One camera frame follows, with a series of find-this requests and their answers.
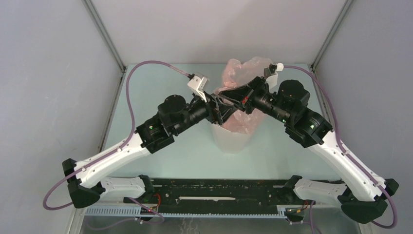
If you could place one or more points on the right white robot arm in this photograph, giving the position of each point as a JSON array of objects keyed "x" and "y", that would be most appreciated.
[{"x": 362, "y": 195}]

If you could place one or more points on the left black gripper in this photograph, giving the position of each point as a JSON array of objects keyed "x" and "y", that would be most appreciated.
[{"x": 219, "y": 113}]

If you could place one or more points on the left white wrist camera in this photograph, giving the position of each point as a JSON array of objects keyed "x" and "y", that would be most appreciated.
[{"x": 196, "y": 85}]

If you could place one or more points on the small circuit board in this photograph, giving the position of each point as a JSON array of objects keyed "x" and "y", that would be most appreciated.
[{"x": 148, "y": 211}]

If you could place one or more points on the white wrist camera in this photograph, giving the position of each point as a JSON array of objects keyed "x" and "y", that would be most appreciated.
[
  {"x": 196, "y": 85},
  {"x": 271, "y": 74}
]

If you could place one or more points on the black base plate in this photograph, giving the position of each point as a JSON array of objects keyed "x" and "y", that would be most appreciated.
[{"x": 220, "y": 196}]

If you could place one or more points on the white slotted cable duct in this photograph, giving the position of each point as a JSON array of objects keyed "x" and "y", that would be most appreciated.
[{"x": 133, "y": 211}]

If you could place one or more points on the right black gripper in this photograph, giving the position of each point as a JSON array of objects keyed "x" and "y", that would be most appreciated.
[{"x": 245, "y": 95}]

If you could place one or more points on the white trash bin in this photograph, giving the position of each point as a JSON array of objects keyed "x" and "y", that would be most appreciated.
[{"x": 229, "y": 142}]

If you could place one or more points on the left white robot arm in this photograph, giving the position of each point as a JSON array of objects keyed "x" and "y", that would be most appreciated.
[{"x": 86, "y": 178}]

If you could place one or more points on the pink plastic trash bag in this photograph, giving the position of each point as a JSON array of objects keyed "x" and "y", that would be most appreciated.
[{"x": 234, "y": 80}]

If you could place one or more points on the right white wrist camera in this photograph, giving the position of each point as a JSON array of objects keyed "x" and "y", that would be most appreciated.
[{"x": 271, "y": 74}]

